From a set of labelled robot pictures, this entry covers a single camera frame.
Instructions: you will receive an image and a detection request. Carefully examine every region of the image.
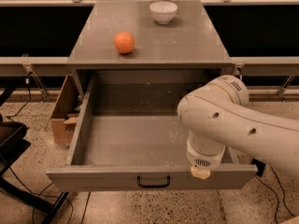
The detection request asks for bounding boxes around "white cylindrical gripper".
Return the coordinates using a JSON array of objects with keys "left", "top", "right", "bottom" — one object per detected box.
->
[{"left": 187, "top": 137, "right": 225, "bottom": 180}]

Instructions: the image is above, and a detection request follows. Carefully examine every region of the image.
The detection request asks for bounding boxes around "grey top drawer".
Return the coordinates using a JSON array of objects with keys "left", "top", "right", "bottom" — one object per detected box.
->
[{"left": 47, "top": 76, "right": 257, "bottom": 192}]

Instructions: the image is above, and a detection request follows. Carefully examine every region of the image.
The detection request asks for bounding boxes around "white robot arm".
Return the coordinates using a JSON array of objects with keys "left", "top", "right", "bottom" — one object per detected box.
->
[{"left": 178, "top": 75, "right": 299, "bottom": 178}]

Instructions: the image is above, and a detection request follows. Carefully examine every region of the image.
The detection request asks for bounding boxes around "grey drawer cabinet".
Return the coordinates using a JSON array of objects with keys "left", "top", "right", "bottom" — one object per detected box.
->
[{"left": 69, "top": 1, "right": 229, "bottom": 100}]

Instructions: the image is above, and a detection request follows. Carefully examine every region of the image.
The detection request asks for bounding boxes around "black power adapter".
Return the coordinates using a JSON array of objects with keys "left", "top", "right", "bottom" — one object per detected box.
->
[{"left": 251, "top": 159, "right": 265, "bottom": 177}]

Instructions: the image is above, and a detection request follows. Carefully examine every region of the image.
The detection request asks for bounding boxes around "cardboard box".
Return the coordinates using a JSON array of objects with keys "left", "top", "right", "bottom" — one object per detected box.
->
[{"left": 50, "top": 75, "right": 79, "bottom": 146}]

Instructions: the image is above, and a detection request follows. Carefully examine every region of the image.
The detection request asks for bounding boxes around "orange fruit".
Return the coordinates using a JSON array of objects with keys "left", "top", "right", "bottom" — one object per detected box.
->
[{"left": 114, "top": 32, "right": 135, "bottom": 54}]

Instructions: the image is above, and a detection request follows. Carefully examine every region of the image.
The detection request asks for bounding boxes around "white bowl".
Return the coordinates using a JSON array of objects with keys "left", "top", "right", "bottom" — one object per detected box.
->
[{"left": 149, "top": 1, "right": 178, "bottom": 24}]

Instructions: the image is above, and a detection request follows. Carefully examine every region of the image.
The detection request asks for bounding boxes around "black chair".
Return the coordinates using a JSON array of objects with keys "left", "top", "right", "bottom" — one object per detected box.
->
[{"left": 0, "top": 90, "right": 68, "bottom": 224}]

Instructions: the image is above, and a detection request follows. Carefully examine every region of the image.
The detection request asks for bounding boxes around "black floor cable right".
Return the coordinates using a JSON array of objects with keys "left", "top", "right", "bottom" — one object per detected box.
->
[{"left": 254, "top": 166, "right": 296, "bottom": 224}]

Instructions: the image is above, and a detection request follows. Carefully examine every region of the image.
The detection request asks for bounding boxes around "black floor cable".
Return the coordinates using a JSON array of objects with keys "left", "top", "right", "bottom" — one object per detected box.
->
[
  {"left": 254, "top": 166, "right": 296, "bottom": 224},
  {"left": 6, "top": 166, "right": 92, "bottom": 224}
]

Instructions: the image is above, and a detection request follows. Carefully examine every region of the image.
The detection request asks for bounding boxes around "black floor cable left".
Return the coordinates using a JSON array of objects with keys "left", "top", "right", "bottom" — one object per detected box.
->
[{"left": 6, "top": 166, "right": 92, "bottom": 224}]

